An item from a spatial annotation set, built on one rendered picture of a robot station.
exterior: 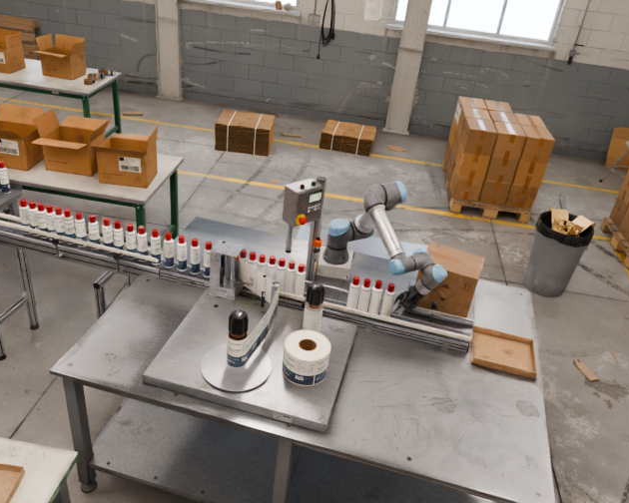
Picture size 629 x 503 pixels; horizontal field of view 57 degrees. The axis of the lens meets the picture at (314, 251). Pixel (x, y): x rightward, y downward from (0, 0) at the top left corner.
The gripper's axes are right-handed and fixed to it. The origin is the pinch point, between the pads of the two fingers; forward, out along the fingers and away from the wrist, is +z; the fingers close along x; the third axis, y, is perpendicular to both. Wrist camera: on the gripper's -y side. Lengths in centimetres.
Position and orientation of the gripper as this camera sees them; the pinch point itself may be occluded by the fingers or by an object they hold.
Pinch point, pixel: (393, 310)
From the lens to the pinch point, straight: 296.6
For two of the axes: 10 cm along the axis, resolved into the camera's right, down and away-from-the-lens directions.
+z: -5.7, 6.2, 5.3
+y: -2.5, 4.9, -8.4
